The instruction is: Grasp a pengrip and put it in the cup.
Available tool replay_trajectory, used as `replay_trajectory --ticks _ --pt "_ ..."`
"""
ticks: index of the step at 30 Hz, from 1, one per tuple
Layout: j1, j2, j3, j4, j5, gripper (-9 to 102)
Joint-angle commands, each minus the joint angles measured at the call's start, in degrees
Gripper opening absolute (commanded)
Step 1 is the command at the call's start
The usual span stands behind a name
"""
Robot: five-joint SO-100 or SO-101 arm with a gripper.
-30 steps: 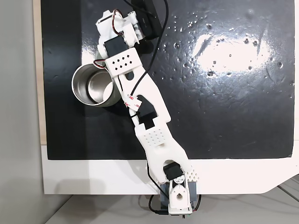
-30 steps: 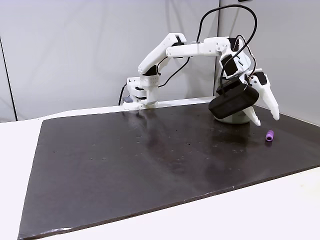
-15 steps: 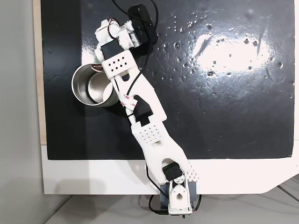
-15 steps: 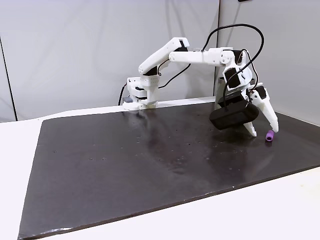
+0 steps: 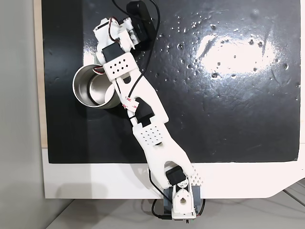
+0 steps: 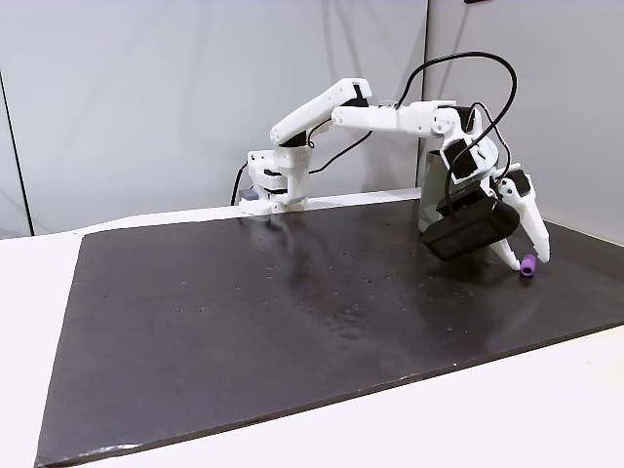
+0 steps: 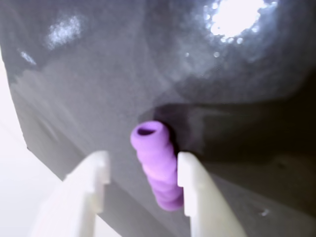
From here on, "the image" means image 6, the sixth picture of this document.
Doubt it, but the black base power cable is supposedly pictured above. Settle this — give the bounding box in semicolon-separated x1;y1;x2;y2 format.
229;164;249;207

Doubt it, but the black camera cable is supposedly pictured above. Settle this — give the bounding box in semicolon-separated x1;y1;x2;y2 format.
395;51;519;218

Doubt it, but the black arm motor cable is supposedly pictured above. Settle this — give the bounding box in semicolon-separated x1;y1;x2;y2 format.
305;129;379;176

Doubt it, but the pale green cup with handle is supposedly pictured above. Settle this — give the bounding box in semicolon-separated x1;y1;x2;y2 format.
417;150;450;236

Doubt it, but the black table mat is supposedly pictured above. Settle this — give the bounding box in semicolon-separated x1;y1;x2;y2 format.
33;197;624;468

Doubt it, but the black oval camera box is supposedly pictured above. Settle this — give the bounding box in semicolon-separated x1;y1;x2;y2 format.
421;190;521;262

